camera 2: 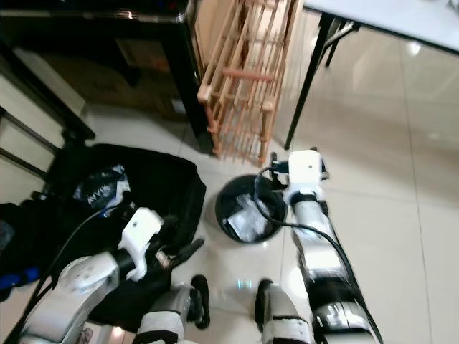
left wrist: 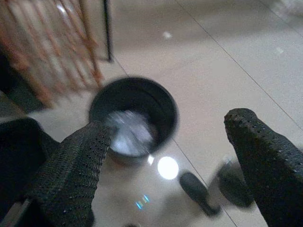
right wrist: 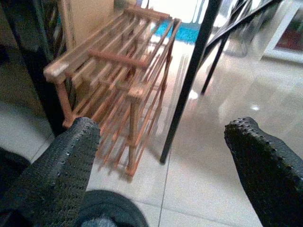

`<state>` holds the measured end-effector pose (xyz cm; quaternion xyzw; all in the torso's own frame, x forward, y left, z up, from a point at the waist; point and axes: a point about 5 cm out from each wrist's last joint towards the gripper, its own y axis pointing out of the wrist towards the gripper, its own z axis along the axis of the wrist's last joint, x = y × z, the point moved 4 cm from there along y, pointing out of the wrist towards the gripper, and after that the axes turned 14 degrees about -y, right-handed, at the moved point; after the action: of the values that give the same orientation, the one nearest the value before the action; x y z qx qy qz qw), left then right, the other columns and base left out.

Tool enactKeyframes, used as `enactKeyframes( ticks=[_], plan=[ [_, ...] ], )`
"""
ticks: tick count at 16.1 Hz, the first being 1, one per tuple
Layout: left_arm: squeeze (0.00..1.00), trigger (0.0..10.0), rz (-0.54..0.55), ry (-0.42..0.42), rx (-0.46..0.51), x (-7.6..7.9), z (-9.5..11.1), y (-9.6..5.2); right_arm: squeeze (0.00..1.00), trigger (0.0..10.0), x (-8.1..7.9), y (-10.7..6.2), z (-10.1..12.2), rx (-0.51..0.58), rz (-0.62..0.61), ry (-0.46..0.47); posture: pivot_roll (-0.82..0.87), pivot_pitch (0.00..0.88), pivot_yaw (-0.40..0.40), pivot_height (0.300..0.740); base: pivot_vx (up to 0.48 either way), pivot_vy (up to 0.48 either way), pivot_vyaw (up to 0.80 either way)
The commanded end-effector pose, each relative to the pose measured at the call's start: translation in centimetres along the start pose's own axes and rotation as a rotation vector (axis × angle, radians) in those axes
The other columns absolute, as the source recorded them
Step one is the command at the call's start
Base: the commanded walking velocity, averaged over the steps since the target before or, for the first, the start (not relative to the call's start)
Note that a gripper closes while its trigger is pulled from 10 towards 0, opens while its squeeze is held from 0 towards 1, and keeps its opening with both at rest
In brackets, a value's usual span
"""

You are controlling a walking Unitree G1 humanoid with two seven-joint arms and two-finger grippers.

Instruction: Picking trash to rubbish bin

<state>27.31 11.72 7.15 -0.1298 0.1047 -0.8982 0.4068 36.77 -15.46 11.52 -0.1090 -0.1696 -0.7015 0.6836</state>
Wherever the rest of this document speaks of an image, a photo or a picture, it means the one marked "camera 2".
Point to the round black rubbish bin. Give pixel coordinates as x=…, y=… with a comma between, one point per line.
x=231, y=188

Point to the black backpack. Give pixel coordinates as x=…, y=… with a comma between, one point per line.
x=25, y=247

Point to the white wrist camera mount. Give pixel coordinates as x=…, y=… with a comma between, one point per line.
x=140, y=229
x=307, y=172

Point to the robot right leg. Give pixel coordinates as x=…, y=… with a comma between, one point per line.
x=287, y=319

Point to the wooden slatted rack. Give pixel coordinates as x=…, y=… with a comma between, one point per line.
x=240, y=79

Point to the black and white packet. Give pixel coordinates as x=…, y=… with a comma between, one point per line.
x=100, y=188

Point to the white folding table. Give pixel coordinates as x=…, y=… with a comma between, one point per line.
x=394, y=21

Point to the black table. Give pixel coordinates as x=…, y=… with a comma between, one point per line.
x=93, y=20

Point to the brown cardboard box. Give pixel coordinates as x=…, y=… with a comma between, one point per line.
x=115, y=79

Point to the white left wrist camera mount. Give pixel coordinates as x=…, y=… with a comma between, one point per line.
x=140, y=229

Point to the crumpled white plastic trash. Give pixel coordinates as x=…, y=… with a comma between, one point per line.
x=247, y=221

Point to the robot leg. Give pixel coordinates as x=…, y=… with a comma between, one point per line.
x=287, y=319
x=176, y=315

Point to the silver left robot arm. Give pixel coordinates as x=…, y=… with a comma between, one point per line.
x=75, y=287

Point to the white cabinet with black frame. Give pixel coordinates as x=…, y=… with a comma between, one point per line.
x=36, y=100

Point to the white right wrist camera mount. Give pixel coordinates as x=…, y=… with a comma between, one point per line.
x=307, y=172

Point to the open black suitcase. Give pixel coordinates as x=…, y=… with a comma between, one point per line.
x=165, y=183

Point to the robot left leg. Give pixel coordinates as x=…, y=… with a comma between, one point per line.
x=176, y=315

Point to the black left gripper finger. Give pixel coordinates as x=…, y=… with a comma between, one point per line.
x=191, y=250

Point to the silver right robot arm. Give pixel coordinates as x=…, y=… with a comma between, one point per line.
x=326, y=265

